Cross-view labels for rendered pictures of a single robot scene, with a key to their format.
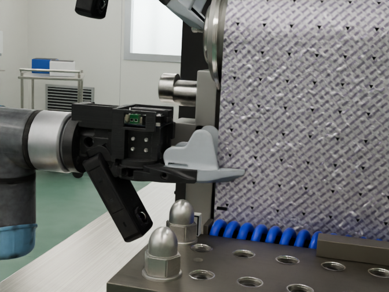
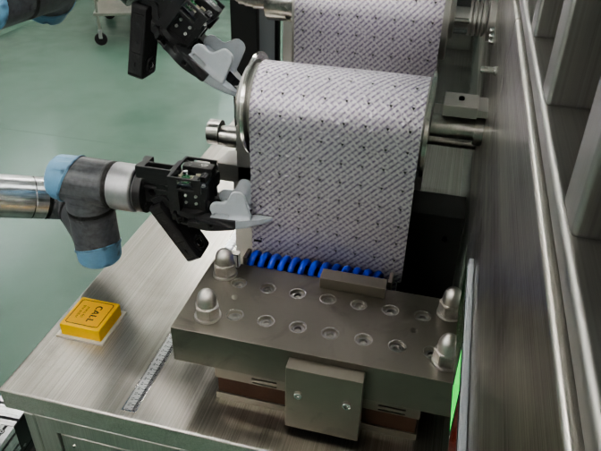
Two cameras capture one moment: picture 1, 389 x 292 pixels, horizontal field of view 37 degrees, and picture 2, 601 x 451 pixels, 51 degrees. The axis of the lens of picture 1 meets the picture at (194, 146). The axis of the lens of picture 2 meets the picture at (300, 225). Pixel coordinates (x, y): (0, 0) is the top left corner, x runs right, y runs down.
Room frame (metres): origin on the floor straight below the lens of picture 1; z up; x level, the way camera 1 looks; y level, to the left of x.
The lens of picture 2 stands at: (-0.15, -0.09, 1.60)
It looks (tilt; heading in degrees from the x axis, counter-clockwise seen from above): 33 degrees down; 359
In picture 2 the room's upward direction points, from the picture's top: 1 degrees clockwise
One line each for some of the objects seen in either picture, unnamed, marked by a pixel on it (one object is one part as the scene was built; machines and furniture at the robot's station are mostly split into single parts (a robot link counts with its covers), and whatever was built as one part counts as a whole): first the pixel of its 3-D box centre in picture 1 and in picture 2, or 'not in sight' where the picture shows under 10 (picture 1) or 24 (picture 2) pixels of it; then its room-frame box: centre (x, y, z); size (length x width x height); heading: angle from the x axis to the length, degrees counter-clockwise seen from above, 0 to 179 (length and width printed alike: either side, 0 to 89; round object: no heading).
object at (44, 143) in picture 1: (61, 141); (131, 186); (0.71, 0.17, 1.11); 0.08 x 0.05 x 0.08; 166
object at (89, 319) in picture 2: not in sight; (91, 319); (0.62, 0.24, 0.91); 0.07 x 0.07 x 0.02; 76
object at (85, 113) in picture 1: (121, 141); (177, 190); (0.69, 0.09, 1.12); 0.12 x 0.08 x 0.09; 76
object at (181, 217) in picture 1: (181, 219); (224, 261); (0.59, 0.01, 1.05); 0.04 x 0.04 x 0.04
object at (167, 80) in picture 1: (169, 88); (215, 131); (0.77, 0.04, 1.18); 0.04 x 0.02 x 0.04; 166
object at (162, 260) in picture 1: (162, 250); (207, 302); (0.50, 0.02, 1.05); 0.04 x 0.04 x 0.04
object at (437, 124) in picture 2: not in sight; (457, 127); (0.65, -0.31, 1.25); 0.07 x 0.04 x 0.04; 76
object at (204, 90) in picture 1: (192, 183); (240, 202); (0.76, 0.00, 1.05); 0.06 x 0.05 x 0.31; 76
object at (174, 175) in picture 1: (162, 171); (209, 217); (0.65, 0.04, 1.09); 0.09 x 0.05 x 0.02; 74
